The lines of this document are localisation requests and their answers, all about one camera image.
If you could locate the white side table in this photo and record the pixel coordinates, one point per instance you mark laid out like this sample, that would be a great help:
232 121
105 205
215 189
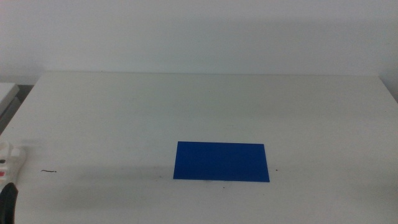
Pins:
6 91

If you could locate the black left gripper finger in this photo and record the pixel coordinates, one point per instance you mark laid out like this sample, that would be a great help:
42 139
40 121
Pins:
7 203

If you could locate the blue rectangular mat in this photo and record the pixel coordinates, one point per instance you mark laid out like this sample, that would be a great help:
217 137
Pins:
220 161

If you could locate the small dark thread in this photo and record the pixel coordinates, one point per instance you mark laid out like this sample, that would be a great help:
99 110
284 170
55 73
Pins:
48 170

